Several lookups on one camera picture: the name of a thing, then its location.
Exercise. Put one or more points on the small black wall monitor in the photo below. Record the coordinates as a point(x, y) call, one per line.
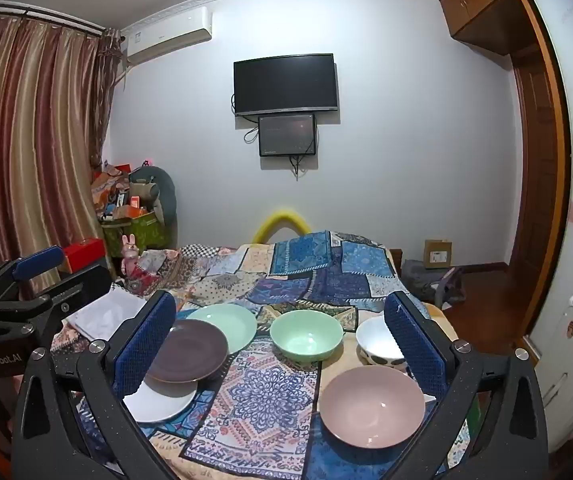
point(286, 135)

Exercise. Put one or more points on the green bowl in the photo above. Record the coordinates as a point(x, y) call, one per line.
point(306, 332)

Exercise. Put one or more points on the white appliance with stickers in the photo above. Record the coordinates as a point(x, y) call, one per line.
point(571, 360)

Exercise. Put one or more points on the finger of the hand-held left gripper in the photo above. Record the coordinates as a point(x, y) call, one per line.
point(81, 290)
point(39, 261)

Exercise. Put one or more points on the pink bunny toy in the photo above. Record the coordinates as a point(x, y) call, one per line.
point(130, 257)

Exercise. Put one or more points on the wooden door frame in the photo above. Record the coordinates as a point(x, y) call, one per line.
point(536, 185)

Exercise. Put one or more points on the white folded cloth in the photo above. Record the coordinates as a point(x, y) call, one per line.
point(104, 312)

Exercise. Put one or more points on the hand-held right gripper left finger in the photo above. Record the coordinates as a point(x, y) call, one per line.
point(144, 347)

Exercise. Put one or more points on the white spotted bowl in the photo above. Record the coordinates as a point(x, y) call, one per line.
point(374, 337)

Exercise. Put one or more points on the cardboard box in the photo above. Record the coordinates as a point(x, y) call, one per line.
point(438, 252)

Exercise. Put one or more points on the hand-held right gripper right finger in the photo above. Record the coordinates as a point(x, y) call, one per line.
point(416, 350)

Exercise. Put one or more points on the black wall television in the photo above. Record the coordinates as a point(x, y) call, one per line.
point(286, 82)

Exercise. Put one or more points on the patchwork printed blanket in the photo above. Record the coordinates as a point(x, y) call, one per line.
point(266, 400)

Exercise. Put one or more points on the striped brown curtain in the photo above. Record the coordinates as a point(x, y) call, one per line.
point(26, 135)

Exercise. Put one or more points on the pink bowl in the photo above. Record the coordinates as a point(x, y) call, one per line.
point(371, 405)

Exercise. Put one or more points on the red box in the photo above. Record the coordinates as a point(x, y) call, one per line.
point(84, 252)

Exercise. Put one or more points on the wooden overhead cabinet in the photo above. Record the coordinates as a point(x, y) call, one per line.
point(486, 5)

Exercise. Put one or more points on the grey stool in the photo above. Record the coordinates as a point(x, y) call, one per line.
point(449, 285)

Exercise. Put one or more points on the white air conditioner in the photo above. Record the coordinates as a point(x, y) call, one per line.
point(166, 35)

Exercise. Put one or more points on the green plate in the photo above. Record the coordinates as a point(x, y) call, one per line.
point(231, 322)

